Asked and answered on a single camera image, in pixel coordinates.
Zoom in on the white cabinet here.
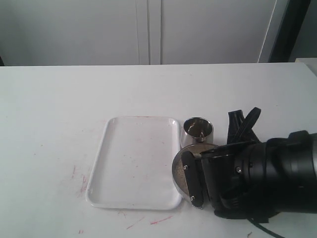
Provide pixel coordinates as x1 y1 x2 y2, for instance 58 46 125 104
0 0 288 66

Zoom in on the black vertical post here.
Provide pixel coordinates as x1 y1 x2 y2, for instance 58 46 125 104
268 0 311 63

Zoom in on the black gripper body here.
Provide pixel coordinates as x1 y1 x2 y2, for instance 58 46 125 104
201 142 270 213

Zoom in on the white rectangular plastic tray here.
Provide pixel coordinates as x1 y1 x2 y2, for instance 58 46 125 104
86 117 182 211

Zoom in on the small steel cup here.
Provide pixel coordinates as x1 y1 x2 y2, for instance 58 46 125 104
180 117 214 148

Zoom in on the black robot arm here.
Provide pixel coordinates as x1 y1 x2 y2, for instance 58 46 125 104
180 131 317 219

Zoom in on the large steel bowl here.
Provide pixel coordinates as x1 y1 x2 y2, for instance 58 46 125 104
172 143 217 203

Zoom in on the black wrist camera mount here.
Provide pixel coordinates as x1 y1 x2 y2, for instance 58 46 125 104
214 107 270 223

